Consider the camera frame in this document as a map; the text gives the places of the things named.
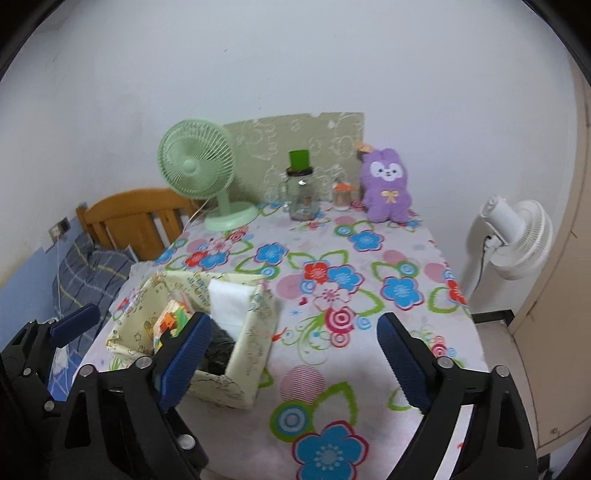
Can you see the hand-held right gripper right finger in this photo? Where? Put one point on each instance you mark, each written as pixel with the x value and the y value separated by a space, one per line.
pixel 406 364

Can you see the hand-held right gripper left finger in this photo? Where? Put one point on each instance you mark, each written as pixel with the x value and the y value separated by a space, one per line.
pixel 184 364

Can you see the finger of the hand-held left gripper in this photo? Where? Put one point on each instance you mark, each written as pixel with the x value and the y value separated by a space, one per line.
pixel 188 442
pixel 76 324

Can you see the grey sock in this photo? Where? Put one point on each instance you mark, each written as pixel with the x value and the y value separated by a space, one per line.
pixel 219 350

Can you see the yellow fabric storage box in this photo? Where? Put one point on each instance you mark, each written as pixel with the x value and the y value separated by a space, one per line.
pixel 256 332

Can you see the blue grid bedsheet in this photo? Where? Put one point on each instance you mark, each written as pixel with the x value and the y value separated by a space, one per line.
pixel 62 378

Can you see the grey plaid pillow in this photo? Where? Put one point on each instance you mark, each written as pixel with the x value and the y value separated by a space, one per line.
pixel 87 272

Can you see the purple plush bunny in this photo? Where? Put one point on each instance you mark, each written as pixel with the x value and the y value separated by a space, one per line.
pixel 385 203

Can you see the white standing fan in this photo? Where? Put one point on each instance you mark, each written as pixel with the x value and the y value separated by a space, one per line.
pixel 521 240

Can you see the small jar with orange lid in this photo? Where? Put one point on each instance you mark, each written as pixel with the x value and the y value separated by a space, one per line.
pixel 342 201

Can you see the beige wardrobe door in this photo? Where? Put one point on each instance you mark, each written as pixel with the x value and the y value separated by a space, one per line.
pixel 563 277

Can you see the glass jar with green lid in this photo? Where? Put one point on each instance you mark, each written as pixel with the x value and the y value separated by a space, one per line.
pixel 302 203

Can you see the green desk fan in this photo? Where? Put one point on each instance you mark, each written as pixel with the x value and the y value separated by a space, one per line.
pixel 194 166

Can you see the green patterned board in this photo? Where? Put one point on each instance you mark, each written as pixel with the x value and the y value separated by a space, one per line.
pixel 263 138

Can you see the wall socket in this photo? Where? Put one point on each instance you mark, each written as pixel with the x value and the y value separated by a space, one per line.
pixel 62 226

